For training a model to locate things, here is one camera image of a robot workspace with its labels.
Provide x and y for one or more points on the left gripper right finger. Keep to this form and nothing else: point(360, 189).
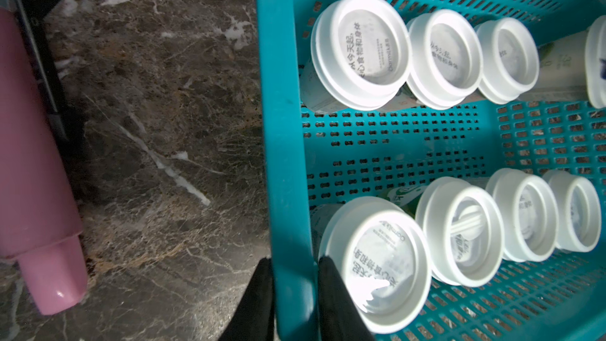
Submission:
point(338, 316)

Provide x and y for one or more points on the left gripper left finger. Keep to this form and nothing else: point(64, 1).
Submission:
point(254, 318)

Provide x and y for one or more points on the yogurt cup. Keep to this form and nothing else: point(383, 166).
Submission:
point(360, 57)
point(511, 61)
point(529, 211)
point(382, 257)
point(447, 62)
point(572, 68)
point(579, 211)
point(463, 227)

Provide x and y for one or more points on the teal plastic basket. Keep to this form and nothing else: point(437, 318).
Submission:
point(316, 160)

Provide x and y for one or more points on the black mini tripod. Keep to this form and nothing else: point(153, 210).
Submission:
point(65, 122)

